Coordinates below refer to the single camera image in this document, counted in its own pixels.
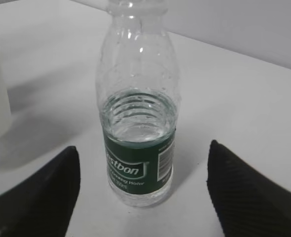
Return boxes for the clear green-label water bottle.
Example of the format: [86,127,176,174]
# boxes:
[95,0,181,207]

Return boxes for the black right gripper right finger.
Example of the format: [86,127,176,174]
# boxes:
[207,140,291,237]

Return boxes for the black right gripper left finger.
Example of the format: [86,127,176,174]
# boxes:
[0,146,81,237]

